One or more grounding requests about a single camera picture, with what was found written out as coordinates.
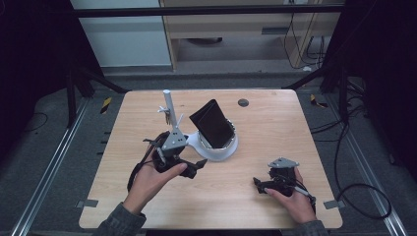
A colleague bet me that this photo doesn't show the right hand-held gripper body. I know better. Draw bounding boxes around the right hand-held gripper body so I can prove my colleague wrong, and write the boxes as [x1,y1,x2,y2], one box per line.
[268,156,300,198]

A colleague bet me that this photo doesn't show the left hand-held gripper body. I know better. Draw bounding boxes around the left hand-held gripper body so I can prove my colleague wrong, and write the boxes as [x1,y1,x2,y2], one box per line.
[143,128,190,174]

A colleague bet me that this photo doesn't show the black wallet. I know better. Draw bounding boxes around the black wallet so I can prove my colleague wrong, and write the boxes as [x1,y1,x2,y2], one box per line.
[189,98,236,149]

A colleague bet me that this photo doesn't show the silver faceted bowl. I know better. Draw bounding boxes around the silver faceted bowl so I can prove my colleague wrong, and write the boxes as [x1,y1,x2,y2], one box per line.
[196,119,238,152]

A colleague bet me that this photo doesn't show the white key stand with hooks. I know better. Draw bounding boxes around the white key stand with hooks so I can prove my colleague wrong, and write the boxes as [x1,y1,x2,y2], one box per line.
[156,88,240,162]

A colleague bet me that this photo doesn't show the person's right hand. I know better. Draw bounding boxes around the person's right hand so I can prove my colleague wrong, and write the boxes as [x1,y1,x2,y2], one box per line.
[265,166,319,224]

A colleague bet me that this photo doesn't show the person's left hand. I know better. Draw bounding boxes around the person's left hand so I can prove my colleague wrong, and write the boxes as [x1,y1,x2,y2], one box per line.
[122,153,188,215]

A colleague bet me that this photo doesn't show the grey tape piece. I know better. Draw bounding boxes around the grey tape piece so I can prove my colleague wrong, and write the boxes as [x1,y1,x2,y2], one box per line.
[76,199,99,208]
[324,200,346,210]

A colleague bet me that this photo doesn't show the yellow black floor tape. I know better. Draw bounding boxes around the yellow black floor tape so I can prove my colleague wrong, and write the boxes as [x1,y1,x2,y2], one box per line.
[309,93,328,109]
[99,96,113,115]

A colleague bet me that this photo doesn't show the black metal stand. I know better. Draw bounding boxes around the black metal stand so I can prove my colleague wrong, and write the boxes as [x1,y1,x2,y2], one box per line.
[64,62,130,130]
[281,65,350,126]

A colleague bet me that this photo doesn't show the white cabinet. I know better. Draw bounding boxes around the white cabinet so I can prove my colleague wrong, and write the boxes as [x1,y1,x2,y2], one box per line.
[69,0,173,69]

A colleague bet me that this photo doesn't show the light wooden desk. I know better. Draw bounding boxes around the light wooden desk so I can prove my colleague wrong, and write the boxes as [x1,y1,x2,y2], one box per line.
[159,0,345,72]

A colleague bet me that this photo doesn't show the black horizontal bar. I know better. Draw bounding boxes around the black horizontal bar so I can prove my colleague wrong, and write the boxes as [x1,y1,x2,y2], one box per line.
[72,4,345,19]

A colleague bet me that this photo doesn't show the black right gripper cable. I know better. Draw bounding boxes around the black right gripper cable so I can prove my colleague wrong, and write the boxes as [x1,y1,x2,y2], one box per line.
[294,185,318,214]

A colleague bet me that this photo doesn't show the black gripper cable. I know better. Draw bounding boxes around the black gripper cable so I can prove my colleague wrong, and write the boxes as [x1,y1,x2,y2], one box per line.
[294,185,318,214]
[127,131,166,193]

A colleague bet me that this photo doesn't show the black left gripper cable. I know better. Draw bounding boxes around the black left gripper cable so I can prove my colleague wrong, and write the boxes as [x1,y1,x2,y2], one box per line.
[127,131,166,193]

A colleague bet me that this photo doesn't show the metal floor rail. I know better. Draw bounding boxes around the metal floor rail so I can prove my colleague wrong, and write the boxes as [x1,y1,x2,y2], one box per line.
[9,97,90,236]
[328,94,409,236]

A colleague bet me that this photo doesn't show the black looped floor cable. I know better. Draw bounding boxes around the black looped floor cable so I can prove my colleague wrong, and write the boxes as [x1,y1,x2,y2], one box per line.
[333,122,393,220]

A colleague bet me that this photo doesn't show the black cables under desk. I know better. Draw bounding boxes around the black cables under desk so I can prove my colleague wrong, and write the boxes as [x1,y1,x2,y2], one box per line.
[283,12,327,71]

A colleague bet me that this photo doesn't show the thin black floor cable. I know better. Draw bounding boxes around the thin black floor cable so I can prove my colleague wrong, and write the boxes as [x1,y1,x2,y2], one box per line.
[19,111,49,136]

